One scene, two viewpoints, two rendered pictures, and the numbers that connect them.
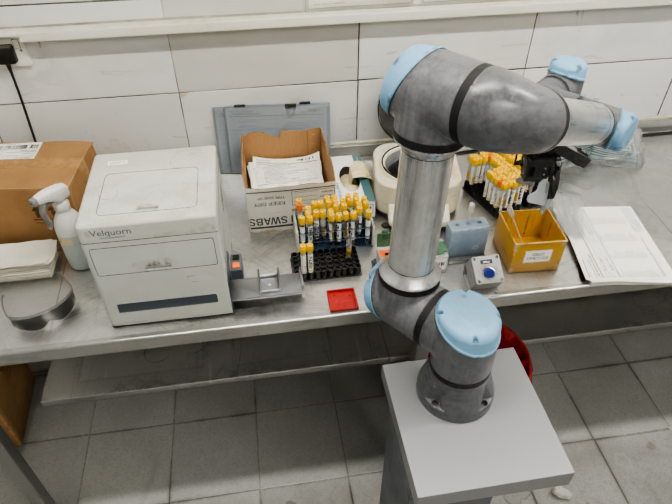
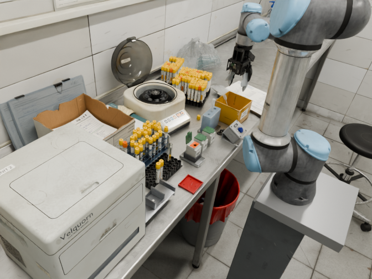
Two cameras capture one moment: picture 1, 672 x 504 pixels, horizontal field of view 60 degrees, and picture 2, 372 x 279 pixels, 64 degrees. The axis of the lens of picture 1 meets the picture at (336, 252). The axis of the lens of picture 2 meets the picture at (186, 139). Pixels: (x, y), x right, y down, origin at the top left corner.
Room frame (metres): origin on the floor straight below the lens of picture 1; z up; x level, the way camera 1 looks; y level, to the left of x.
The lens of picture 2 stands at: (0.52, 0.60, 1.67)
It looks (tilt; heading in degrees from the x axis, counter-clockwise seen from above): 38 degrees down; 309
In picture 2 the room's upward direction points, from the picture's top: 6 degrees clockwise
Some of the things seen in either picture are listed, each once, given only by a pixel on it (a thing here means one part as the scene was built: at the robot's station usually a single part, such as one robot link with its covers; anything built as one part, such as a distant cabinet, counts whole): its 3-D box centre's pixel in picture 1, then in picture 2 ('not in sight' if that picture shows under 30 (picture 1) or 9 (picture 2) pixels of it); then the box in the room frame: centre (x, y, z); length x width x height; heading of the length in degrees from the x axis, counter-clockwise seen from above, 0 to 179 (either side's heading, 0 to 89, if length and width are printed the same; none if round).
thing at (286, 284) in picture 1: (259, 284); (148, 203); (0.97, 0.18, 0.92); 0.21 x 0.07 x 0.05; 99
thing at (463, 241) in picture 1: (465, 238); (210, 120); (1.13, -0.33, 0.92); 0.10 x 0.07 x 0.10; 101
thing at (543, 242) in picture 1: (528, 240); (232, 109); (1.13, -0.49, 0.93); 0.13 x 0.13 x 0.10; 6
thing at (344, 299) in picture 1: (342, 299); (190, 184); (0.96, -0.02, 0.88); 0.07 x 0.07 x 0.01; 9
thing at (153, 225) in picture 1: (170, 234); (75, 206); (1.03, 0.39, 1.03); 0.31 x 0.27 x 0.30; 99
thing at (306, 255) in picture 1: (325, 250); (160, 161); (1.08, 0.03, 0.93); 0.17 x 0.09 x 0.11; 99
